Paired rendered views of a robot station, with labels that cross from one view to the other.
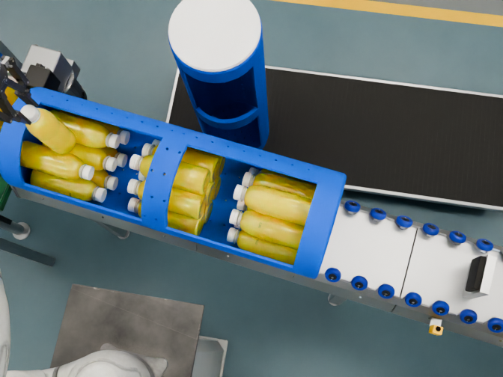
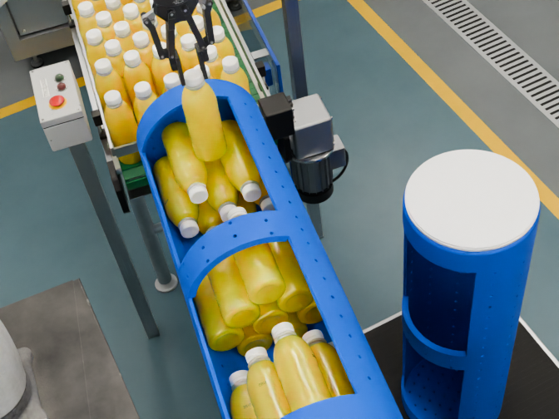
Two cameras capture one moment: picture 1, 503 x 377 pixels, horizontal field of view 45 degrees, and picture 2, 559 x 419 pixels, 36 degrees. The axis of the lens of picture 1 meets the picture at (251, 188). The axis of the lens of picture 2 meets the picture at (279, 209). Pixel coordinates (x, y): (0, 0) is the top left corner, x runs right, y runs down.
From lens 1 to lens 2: 65 cm
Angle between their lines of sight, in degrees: 32
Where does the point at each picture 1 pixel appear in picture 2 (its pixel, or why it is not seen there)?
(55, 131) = (201, 119)
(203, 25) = (463, 185)
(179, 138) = (289, 226)
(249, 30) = (504, 229)
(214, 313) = not seen: outside the picture
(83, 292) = (75, 293)
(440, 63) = not seen: outside the picture
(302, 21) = not seen: outside the picture
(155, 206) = (196, 260)
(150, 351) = (48, 399)
